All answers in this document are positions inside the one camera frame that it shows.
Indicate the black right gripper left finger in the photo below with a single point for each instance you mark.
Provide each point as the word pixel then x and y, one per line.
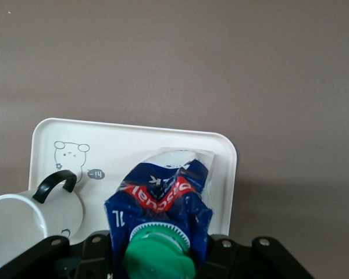
pixel 46 261

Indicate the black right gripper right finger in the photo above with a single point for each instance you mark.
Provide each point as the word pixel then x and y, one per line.
pixel 250 261

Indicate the blue milk carton green cap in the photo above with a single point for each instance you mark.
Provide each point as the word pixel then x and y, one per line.
pixel 160 197

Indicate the cream tray with rabbit print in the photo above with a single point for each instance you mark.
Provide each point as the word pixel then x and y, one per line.
pixel 119 145

